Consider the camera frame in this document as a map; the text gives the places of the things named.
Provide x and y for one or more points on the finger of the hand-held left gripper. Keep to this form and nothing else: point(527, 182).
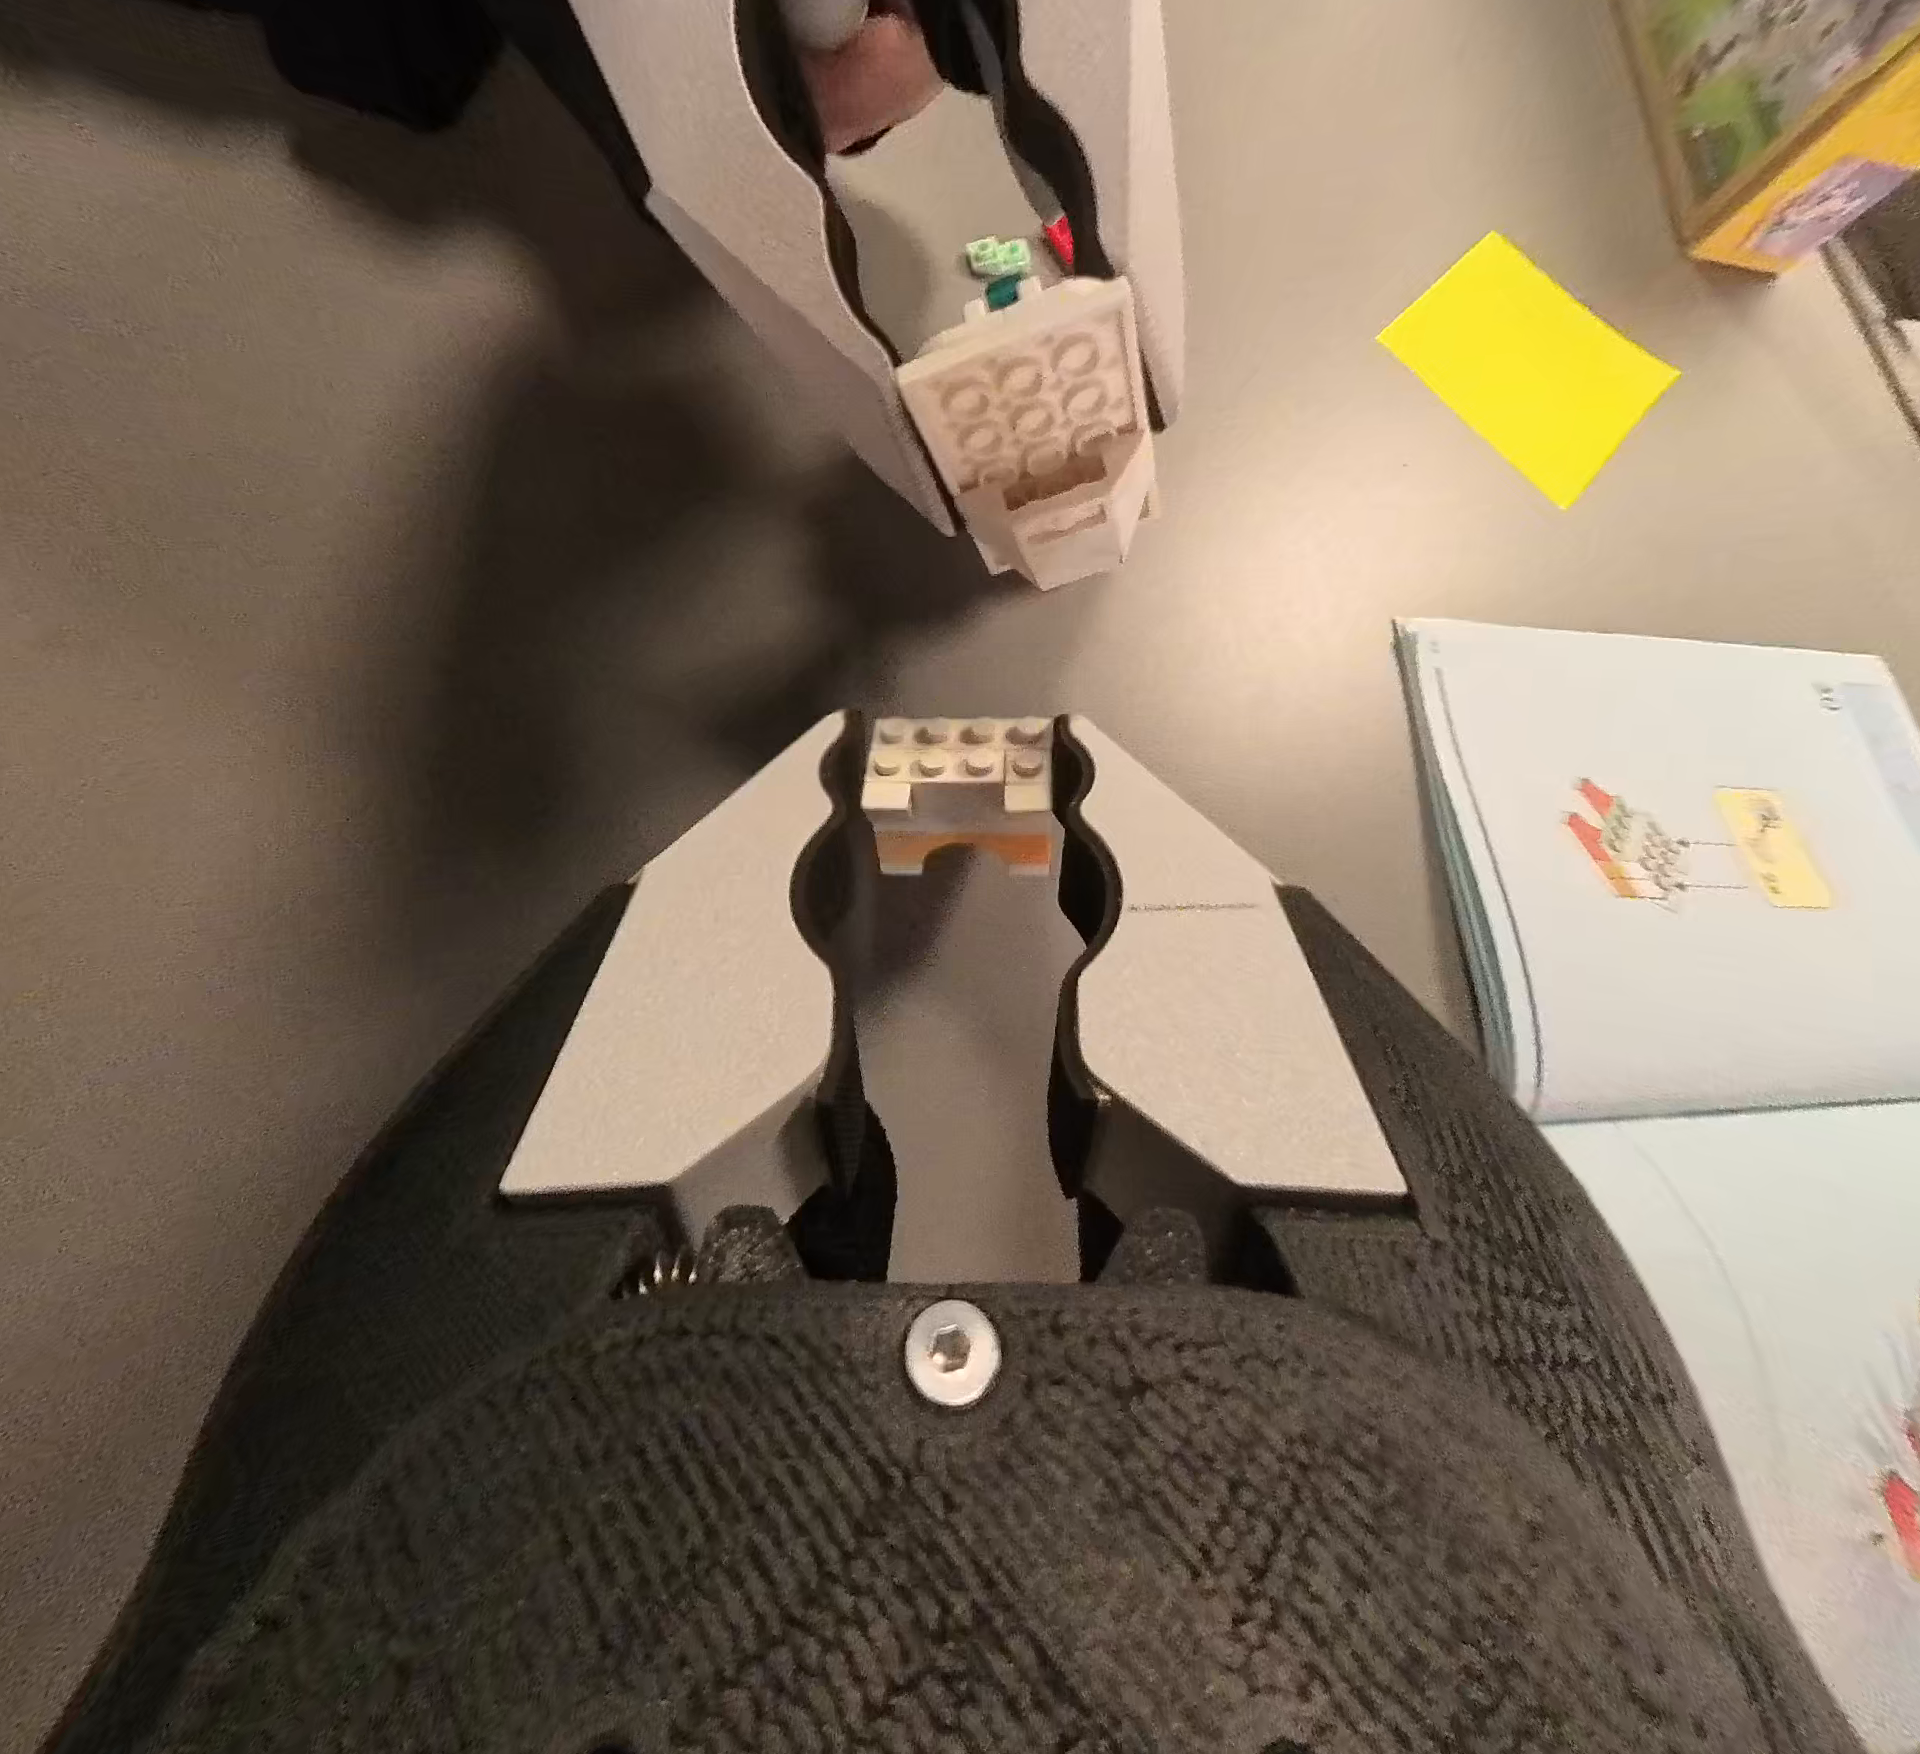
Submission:
point(1111, 60)
point(706, 136)

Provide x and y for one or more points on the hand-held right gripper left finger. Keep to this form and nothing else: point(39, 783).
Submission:
point(674, 1034)

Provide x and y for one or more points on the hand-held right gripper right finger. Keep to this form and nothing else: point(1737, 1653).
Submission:
point(1229, 1034)

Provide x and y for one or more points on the white lego unicorn model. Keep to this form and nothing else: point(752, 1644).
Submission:
point(1020, 405)

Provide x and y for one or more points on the white orange lego arch piece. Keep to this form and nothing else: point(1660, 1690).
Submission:
point(962, 766)

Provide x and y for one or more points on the yellow lego box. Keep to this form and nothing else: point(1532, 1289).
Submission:
point(1755, 27)

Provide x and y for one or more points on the person's left hand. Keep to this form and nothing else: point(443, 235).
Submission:
point(886, 82)

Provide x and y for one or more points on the open instruction booklet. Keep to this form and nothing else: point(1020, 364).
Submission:
point(1649, 958)

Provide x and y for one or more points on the yellow paper sheet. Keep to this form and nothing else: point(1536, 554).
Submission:
point(1532, 360)

